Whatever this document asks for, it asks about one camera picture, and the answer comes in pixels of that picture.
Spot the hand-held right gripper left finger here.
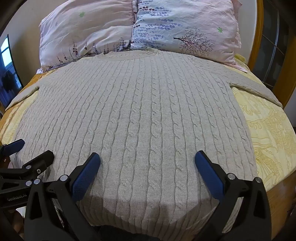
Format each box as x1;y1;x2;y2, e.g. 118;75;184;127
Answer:
24;152;102;241

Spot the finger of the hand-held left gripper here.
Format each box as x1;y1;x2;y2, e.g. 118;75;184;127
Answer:
0;150;55;186
0;138;26;158

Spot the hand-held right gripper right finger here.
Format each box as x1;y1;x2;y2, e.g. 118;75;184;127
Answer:
194;150;272;241

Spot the beige cable knit sweater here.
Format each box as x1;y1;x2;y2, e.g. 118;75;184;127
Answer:
5;47;284;234

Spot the yellow patterned bed sheet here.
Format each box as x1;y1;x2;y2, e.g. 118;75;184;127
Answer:
0;53;296;241

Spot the window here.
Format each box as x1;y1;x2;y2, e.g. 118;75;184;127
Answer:
0;34;24;110

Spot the pink and blue floral pillow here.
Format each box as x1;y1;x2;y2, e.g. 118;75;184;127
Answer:
130;0;242;66

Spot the wooden bed frame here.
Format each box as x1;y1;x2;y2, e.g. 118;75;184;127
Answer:
247;0;296;107

